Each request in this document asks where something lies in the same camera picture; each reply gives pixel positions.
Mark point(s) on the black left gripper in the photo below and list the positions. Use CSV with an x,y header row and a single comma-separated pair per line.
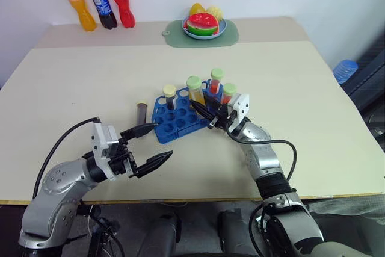
x,y
121,160

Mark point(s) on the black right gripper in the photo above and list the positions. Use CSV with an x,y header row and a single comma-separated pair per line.
x,y
223,117

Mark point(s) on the green-capped orange liquid test tube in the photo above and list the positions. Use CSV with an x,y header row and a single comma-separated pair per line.
x,y
228,93

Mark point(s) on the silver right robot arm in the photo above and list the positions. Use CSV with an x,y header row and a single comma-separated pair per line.
x,y
264,154

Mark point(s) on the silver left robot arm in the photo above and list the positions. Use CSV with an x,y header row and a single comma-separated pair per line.
x,y
60,190

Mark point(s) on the green-capped yellow liquid test tube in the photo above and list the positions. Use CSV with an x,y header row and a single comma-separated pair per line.
x,y
194,88

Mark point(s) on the green-capped red liquid test tube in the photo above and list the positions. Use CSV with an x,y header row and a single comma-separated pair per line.
x,y
216,81

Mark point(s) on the blue test tube rack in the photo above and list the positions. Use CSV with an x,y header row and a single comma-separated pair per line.
x,y
168,124

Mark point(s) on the uncapped dark brown test tube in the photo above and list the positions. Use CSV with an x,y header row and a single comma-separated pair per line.
x,y
141,115

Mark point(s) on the yellow-capped dark liquid test tube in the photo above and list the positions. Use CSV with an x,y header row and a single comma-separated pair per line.
x,y
170,96

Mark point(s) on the green silicone mat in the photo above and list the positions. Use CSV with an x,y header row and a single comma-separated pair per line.
x,y
231,38

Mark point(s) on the light blue plate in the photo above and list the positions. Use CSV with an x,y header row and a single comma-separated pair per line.
x,y
222,28

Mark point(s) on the toy watermelon slice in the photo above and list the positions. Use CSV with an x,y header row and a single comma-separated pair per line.
x,y
201,23

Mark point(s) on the dark rounded shape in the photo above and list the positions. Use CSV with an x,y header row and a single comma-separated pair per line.
x,y
234,233
161,236

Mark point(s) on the bumpy pale yellow toy fruit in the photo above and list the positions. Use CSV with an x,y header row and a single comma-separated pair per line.
x,y
216,12

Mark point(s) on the smooth yellow toy fruit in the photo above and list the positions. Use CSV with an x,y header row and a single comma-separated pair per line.
x,y
197,9

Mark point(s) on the blue water bottle cap stack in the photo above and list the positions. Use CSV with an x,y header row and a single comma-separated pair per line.
x,y
346,72

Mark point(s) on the orange soda bottle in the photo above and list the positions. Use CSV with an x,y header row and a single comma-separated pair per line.
x,y
82,7

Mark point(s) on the black chair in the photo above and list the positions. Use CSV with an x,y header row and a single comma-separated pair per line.
x,y
373,73

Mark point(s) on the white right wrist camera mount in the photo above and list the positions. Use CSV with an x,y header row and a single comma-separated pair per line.
x,y
240,105

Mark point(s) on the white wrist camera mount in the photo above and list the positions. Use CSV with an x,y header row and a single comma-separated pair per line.
x,y
240,105
103,145

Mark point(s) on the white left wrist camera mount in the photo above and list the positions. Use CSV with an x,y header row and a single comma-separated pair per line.
x,y
103,145

